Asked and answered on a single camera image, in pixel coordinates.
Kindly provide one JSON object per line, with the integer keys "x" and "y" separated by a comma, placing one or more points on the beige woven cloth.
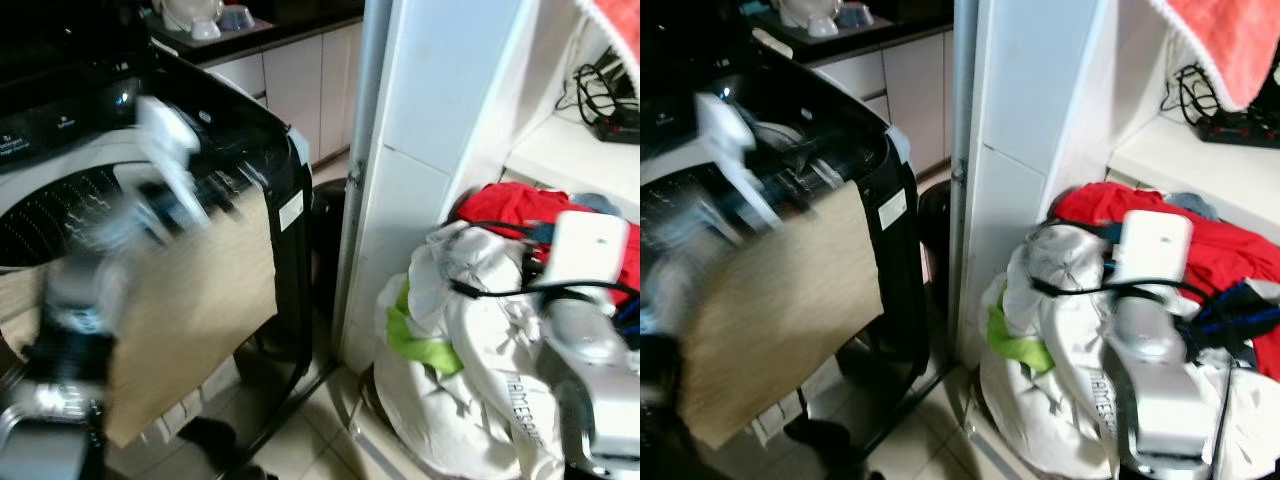
{"x": 200, "y": 300}
{"x": 790, "y": 320}

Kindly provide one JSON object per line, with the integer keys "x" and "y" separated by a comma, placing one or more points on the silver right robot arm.
{"x": 1160, "y": 380}
{"x": 590, "y": 360}

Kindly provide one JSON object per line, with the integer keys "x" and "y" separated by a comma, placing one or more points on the black top-load washing machine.
{"x": 250, "y": 140}
{"x": 880, "y": 170}

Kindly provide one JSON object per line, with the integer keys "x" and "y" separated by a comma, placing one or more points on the red garment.
{"x": 500, "y": 205}
{"x": 1230, "y": 250}

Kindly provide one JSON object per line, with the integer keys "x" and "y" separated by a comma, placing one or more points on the grey garment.
{"x": 1192, "y": 205}
{"x": 595, "y": 203}

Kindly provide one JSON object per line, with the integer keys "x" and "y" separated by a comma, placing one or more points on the blue garment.
{"x": 627, "y": 312}
{"x": 1235, "y": 310}

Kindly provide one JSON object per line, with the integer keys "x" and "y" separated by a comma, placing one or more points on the green garment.
{"x": 1015, "y": 350}
{"x": 425, "y": 350}

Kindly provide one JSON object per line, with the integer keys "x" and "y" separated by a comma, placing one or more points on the white printed garment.
{"x": 1060, "y": 400}
{"x": 480, "y": 380}

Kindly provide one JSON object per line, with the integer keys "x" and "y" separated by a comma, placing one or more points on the black bin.
{"x": 934, "y": 235}
{"x": 326, "y": 235}

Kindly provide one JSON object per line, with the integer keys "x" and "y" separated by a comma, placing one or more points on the white shelf unit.
{"x": 1040, "y": 90}
{"x": 440, "y": 100}

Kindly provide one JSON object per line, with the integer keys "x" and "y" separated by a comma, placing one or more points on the white kitchen cabinets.
{"x": 910, "y": 95}
{"x": 300, "y": 90}

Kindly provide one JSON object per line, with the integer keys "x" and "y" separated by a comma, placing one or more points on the small grey bowl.
{"x": 855, "y": 16}
{"x": 236, "y": 17}

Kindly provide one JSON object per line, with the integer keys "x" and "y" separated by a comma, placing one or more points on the orange towel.
{"x": 620, "y": 25}
{"x": 1225, "y": 40}

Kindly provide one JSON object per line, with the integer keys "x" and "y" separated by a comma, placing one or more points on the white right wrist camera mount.
{"x": 588, "y": 250}
{"x": 1155, "y": 250}

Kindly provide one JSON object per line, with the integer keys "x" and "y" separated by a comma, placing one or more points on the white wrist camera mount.
{"x": 1155, "y": 250}
{"x": 730, "y": 140}
{"x": 168, "y": 140}
{"x": 588, "y": 250}

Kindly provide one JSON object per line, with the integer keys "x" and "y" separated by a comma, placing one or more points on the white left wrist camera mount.
{"x": 168, "y": 140}
{"x": 730, "y": 140}

